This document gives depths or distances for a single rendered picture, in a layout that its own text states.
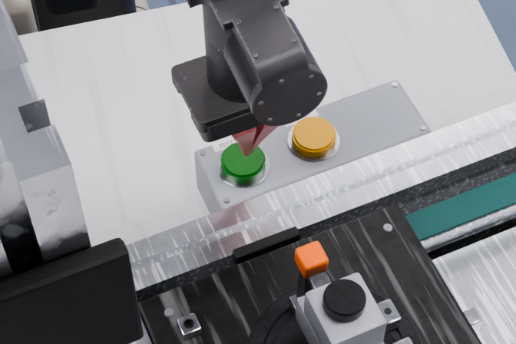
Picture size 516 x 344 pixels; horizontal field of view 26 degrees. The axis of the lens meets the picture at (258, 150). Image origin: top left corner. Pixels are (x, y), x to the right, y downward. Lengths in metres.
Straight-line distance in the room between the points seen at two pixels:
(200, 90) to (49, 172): 0.73
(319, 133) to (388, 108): 0.08
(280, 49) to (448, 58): 0.50
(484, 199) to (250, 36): 0.34
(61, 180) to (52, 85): 1.05
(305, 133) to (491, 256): 0.20
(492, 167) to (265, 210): 0.22
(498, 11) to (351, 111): 1.45
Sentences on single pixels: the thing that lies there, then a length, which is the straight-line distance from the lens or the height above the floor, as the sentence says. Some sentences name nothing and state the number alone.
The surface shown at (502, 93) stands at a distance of 1.21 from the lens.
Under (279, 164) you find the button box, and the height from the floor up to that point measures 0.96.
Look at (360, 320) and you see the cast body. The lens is 0.79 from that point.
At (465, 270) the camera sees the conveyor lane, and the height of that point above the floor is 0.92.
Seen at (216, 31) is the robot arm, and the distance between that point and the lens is 0.83.
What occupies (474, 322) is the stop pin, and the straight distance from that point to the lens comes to 0.94.
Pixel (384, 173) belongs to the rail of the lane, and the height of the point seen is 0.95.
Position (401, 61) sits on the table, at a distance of 1.22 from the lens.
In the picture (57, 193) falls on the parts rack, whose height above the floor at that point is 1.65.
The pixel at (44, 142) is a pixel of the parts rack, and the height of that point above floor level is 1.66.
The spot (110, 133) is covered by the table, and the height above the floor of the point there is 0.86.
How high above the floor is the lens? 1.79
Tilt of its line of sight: 55 degrees down
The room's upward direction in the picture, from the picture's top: straight up
